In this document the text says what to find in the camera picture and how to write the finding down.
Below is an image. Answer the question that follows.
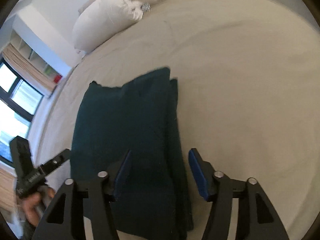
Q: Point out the beige window blind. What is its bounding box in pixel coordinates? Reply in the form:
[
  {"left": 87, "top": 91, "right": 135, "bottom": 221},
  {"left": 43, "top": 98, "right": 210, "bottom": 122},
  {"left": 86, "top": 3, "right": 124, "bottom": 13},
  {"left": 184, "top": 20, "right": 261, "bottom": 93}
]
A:
[{"left": 1, "top": 43, "right": 58, "bottom": 97}]

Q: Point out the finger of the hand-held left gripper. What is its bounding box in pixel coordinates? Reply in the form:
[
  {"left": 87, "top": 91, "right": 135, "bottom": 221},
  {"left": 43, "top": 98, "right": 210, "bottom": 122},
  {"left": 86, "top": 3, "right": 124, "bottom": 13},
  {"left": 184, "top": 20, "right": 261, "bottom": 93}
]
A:
[{"left": 39, "top": 149, "right": 72, "bottom": 178}]

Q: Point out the dark teal cloth garment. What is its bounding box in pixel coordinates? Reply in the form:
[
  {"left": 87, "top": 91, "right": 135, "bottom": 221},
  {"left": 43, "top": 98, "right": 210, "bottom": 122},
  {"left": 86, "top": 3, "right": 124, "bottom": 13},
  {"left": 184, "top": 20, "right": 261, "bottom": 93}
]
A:
[{"left": 70, "top": 67, "right": 194, "bottom": 240}]

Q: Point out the white wall shelf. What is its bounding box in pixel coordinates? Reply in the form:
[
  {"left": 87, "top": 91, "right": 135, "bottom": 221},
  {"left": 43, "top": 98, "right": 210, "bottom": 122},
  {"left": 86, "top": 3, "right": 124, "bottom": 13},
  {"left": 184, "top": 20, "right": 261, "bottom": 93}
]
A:
[{"left": 10, "top": 29, "right": 64, "bottom": 85}]

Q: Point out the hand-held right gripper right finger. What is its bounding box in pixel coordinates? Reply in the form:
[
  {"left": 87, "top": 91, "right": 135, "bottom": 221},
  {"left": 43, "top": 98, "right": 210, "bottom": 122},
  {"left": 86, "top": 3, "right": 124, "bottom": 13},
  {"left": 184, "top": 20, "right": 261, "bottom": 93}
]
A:
[{"left": 188, "top": 148, "right": 290, "bottom": 240}]

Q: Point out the person's left hand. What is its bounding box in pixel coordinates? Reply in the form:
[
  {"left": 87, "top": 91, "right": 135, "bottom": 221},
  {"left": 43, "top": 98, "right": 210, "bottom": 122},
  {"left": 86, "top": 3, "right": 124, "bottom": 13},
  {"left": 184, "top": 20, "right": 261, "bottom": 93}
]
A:
[{"left": 22, "top": 187, "right": 55, "bottom": 227}]

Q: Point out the bed with cream sheet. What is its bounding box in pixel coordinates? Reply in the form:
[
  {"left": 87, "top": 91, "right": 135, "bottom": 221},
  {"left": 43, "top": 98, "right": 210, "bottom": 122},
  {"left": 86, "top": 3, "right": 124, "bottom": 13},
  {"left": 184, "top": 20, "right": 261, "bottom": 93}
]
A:
[{"left": 27, "top": 0, "right": 320, "bottom": 240}]

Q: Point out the white pillow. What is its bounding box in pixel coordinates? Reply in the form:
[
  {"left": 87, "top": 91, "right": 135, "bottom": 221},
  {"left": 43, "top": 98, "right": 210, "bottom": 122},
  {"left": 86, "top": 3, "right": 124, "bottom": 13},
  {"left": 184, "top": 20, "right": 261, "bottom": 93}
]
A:
[{"left": 72, "top": 0, "right": 143, "bottom": 53}]

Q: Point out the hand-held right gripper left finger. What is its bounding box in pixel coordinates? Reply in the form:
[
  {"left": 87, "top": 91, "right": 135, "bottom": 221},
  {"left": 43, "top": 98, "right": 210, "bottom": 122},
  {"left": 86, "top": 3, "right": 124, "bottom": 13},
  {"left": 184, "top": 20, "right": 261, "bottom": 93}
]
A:
[{"left": 31, "top": 149, "right": 132, "bottom": 240}]

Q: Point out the black framed window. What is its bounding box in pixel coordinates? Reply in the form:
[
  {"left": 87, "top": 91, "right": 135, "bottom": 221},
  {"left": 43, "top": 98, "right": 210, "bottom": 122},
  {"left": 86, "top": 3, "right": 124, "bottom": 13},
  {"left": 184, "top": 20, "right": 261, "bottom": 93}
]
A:
[{"left": 0, "top": 61, "right": 45, "bottom": 165}]

